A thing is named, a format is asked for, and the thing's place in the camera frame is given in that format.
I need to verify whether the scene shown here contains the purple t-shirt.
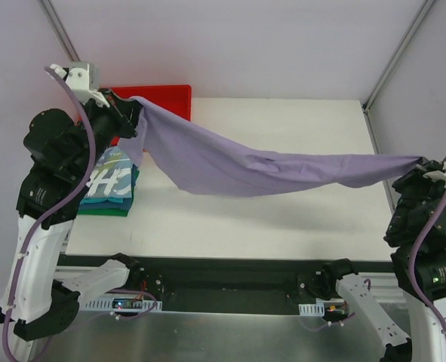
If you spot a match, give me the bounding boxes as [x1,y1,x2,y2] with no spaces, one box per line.
[118,96,423,197]

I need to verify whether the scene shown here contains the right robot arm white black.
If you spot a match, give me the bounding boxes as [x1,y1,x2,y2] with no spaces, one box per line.
[316,158,446,361]

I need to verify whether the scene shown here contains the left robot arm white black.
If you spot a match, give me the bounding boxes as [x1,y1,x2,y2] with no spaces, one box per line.
[0,89,142,360]

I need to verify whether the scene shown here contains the red plastic bin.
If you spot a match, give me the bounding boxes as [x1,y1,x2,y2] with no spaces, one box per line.
[94,84,192,158]

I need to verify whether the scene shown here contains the folded teal shirt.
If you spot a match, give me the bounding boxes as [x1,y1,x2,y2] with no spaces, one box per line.
[80,168,140,211]

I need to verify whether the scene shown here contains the folded green shirt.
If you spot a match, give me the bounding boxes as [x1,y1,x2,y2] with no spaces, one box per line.
[78,208,129,217]

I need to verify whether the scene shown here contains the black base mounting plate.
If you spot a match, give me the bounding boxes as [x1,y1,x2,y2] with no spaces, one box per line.
[97,256,344,314]

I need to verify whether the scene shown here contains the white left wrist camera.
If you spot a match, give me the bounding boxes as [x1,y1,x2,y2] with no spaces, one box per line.
[48,62,109,107]

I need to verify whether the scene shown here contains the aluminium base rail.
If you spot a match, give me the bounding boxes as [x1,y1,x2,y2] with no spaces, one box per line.
[361,273,405,304]

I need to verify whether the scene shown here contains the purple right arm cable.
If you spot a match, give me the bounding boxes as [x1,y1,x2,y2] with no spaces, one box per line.
[408,165,446,362]

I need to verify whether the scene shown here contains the left aluminium frame post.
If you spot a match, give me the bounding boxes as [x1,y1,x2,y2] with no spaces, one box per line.
[37,0,81,62]

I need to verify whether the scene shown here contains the aluminium frame post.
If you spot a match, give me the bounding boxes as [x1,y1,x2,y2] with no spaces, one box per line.
[37,0,81,62]
[362,0,438,114]

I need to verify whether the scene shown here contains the right white cable duct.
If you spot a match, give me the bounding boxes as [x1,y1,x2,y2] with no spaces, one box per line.
[298,303,325,317]

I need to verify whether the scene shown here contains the white cable duct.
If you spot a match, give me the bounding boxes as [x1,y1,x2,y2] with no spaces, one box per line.
[298,303,325,317]
[79,296,162,313]

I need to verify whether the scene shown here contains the right aluminium frame post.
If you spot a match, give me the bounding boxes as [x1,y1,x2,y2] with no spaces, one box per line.
[362,0,438,114]

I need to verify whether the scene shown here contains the left white cable duct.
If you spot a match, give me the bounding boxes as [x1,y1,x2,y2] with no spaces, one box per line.
[79,296,162,313]

